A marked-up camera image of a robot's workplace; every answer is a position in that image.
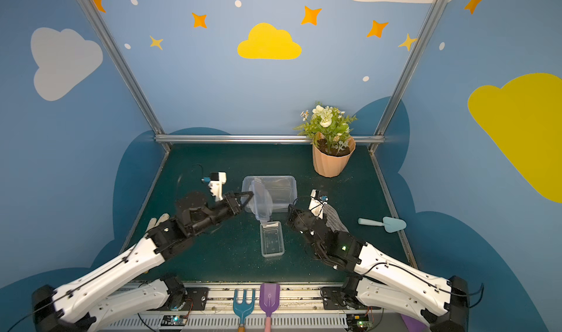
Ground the teal garden rake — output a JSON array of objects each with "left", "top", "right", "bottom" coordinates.
[{"left": 233, "top": 289, "right": 256, "bottom": 332}]

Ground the mint green small trowel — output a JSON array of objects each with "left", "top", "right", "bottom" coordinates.
[{"left": 358, "top": 216, "right": 407, "bottom": 233}]

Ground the green artificial plant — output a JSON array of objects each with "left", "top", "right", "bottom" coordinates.
[{"left": 294, "top": 105, "right": 357, "bottom": 157}]

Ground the aluminium frame rail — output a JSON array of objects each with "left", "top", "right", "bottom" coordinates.
[{"left": 154, "top": 134, "right": 386, "bottom": 146}]

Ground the white work glove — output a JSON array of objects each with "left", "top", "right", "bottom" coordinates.
[{"left": 146, "top": 213, "right": 170, "bottom": 232}]

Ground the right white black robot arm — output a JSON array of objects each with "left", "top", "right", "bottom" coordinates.
[{"left": 288, "top": 206, "right": 470, "bottom": 331}]

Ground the terracotta flower pot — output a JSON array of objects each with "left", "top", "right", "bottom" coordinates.
[{"left": 313, "top": 132, "right": 356, "bottom": 178}]

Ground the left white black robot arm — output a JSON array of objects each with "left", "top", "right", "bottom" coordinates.
[{"left": 32, "top": 191, "right": 254, "bottom": 331}]

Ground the purple garden shovel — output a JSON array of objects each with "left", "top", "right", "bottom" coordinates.
[{"left": 259, "top": 283, "right": 280, "bottom": 332}]

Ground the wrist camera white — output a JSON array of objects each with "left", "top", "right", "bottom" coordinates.
[
  {"left": 309, "top": 189, "right": 328, "bottom": 219},
  {"left": 201, "top": 172, "right": 227, "bottom": 202}
]

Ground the small lunch box lid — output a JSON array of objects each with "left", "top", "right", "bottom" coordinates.
[{"left": 250, "top": 178, "right": 273, "bottom": 224}]

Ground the controller board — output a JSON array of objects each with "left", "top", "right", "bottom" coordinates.
[
  {"left": 345, "top": 314, "right": 373, "bottom": 332},
  {"left": 160, "top": 315, "right": 187, "bottom": 327}
]

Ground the small clear lunch box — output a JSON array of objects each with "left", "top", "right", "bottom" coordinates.
[{"left": 260, "top": 221, "right": 285, "bottom": 258}]

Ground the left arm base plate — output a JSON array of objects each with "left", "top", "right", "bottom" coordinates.
[{"left": 168, "top": 287, "right": 209, "bottom": 312}]

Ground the grey striped cloth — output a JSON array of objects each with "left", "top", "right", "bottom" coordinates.
[{"left": 322, "top": 204, "right": 348, "bottom": 232}]

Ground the left controller board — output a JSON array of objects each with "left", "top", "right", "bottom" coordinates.
[{"left": 160, "top": 315, "right": 187, "bottom": 327}]

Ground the purple scoop pink handle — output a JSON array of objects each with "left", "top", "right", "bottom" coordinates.
[{"left": 402, "top": 315, "right": 427, "bottom": 332}]

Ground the right controller board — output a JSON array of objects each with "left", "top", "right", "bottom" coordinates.
[{"left": 345, "top": 314, "right": 373, "bottom": 332}]

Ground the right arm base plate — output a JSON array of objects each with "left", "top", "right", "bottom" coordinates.
[{"left": 321, "top": 287, "right": 368, "bottom": 310}]

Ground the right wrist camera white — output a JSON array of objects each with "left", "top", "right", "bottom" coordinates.
[{"left": 309, "top": 189, "right": 328, "bottom": 219}]

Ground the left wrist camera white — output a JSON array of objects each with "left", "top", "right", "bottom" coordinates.
[{"left": 201, "top": 172, "right": 227, "bottom": 202}]

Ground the large clear lunch box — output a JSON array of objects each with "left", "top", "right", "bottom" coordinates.
[{"left": 241, "top": 175, "right": 298, "bottom": 213}]

